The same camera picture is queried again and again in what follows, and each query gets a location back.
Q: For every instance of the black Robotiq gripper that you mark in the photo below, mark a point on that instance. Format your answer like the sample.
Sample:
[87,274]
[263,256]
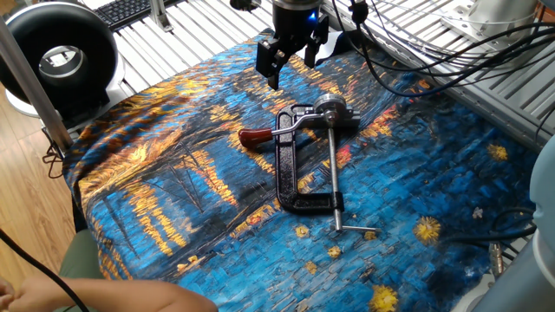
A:
[295,21]

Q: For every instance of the green trousers leg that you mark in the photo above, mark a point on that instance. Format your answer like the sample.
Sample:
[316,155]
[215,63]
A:
[82,255]

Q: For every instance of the black C-clamp with metal screw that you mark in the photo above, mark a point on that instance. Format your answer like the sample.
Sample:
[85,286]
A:
[286,173]

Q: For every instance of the aluminium profile post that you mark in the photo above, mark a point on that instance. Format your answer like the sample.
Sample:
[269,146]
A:
[34,91]

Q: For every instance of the black computer keyboard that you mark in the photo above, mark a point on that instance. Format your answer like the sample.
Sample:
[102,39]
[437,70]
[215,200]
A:
[121,11]

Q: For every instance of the person's left hand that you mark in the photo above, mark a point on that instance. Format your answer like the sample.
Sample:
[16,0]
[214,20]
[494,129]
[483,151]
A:
[5,294]

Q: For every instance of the blue and yellow painting tablecloth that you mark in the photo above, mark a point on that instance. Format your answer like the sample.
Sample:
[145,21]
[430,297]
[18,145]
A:
[173,173]

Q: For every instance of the person's right forearm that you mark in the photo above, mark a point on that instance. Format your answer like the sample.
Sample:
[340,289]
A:
[130,297]

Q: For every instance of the black round knob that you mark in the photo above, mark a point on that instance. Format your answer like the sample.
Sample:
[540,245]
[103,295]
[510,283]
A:
[245,4]

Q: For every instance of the aluminium angle bracket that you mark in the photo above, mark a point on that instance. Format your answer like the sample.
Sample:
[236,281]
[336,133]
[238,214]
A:
[159,15]

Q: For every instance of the person's right hand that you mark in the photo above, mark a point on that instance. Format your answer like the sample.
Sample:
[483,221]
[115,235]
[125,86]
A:
[28,297]

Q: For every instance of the metal robot mounting plate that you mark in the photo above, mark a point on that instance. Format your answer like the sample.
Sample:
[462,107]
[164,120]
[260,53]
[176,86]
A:
[459,21]

